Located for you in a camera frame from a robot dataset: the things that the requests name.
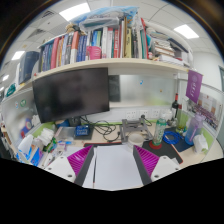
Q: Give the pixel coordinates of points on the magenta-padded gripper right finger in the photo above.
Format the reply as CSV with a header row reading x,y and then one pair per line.
x,y
165,166

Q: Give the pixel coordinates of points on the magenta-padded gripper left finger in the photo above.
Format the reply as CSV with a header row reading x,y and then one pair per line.
x,y
61,166

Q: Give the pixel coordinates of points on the green-labelled clear drink bottle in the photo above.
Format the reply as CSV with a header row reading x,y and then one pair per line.
x,y
159,131

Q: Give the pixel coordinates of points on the purple translucent water bottle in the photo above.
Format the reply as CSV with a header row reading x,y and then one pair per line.
x,y
194,130

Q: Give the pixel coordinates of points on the black desk mat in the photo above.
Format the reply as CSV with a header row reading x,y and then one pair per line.
x,y
166,152

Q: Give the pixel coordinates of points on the flat round red coaster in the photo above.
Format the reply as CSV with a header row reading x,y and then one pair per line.
x,y
154,146

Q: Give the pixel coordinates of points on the white tissue stack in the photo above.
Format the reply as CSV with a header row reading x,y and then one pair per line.
x,y
46,136

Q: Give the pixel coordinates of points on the clear plastic box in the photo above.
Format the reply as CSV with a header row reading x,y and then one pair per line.
x,y
66,132

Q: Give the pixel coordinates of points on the small blue box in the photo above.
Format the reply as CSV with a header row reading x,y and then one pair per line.
x,y
83,130

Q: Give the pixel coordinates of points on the white paper sheet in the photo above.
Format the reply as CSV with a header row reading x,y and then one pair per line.
x,y
115,166

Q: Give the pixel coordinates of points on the grey metal laptop stand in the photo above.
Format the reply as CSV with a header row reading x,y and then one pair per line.
x,y
131,126

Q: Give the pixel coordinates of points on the dark wine bottle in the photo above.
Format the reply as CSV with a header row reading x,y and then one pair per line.
x,y
175,106

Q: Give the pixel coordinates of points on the black computer monitor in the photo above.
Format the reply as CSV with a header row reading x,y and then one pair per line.
x,y
71,93

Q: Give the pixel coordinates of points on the purple hanging flag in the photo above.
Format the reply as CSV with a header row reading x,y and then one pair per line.
x,y
194,86

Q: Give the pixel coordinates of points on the beige shelf with books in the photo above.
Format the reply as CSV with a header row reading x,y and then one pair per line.
x,y
110,43

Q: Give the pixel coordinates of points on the white wall socket strip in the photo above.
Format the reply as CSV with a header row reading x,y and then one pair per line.
x,y
141,114

